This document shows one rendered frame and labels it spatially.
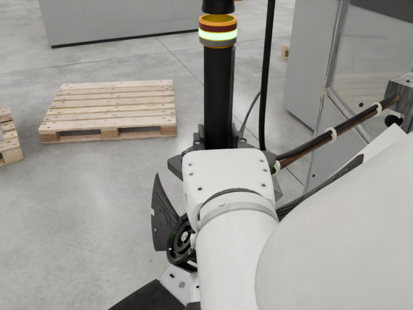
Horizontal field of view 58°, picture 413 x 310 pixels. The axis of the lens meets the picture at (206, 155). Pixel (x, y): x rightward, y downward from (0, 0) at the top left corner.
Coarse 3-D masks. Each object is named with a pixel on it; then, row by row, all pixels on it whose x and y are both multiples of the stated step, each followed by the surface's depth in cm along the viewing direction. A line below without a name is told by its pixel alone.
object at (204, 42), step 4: (236, 36) 42; (200, 40) 42; (204, 40) 42; (208, 40) 41; (228, 40) 41; (232, 40) 42; (236, 40) 43; (204, 44) 42; (208, 44) 42; (212, 44) 41; (216, 44) 41; (220, 44) 41; (224, 44) 41; (228, 44) 42; (232, 44) 42
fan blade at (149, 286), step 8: (152, 280) 79; (144, 288) 80; (152, 288) 79; (160, 288) 78; (128, 296) 82; (136, 296) 81; (144, 296) 80; (152, 296) 79; (160, 296) 78; (168, 296) 78; (120, 304) 82; (128, 304) 81; (136, 304) 80; (144, 304) 79; (152, 304) 78; (160, 304) 78; (168, 304) 77; (176, 304) 77
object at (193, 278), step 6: (192, 276) 70; (198, 276) 70; (192, 282) 69; (198, 282) 69; (192, 288) 68; (198, 288) 68; (192, 294) 67; (198, 294) 67; (192, 300) 66; (198, 300) 66
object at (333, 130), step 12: (264, 48) 49; (264, 60) 50; (264, 72) 51; (264, 84) 52; (264, 96) 53; (264, 108) 54; (372, 108) 80; (264, 120) 55; (348, 120) 75; (264, 132) 57; (324, 132) 71; (264, 144) 58; (312, 144) 69; (288, 156) 65; (276, 168) 63
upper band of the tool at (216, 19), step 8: (200, 16) 42; (208, 16) 43; (216, 16) 44; (232, 16) 43; (208, 24) 40; (216, 24) 40; (224, 24) 40; (232, 24) 41; (208, 32) 41; (224, 32) 41; (216, 40) 41; (224, 40) 41; (216, 48) 42
